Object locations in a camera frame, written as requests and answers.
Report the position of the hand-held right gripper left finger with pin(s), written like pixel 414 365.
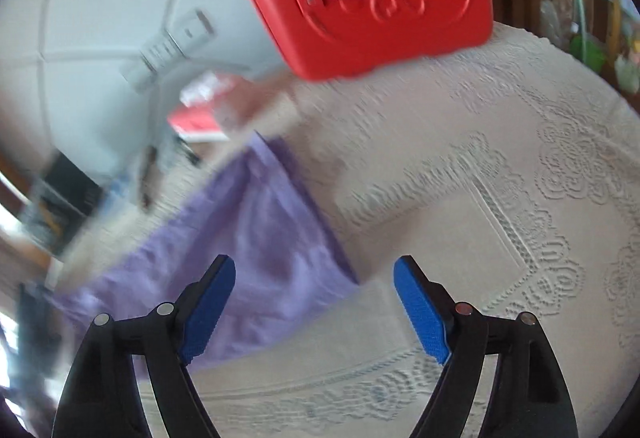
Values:
pixel 207 313

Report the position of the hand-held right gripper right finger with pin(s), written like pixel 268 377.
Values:
pixel 422 313

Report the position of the purple garment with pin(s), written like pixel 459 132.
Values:
pixel 260 243

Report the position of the white lace tablecloth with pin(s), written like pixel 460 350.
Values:
pixel 500 198

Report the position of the black pen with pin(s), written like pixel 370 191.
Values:
pixel 187 152

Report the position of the red tissue pack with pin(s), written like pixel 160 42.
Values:
pixel 200 115

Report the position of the green plastic thing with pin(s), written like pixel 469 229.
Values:
pixel 589 53

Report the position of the white wall switch plate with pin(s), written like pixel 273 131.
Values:
pixel 136 75

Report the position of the white wall socket plate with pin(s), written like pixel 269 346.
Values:
pixel 159 52

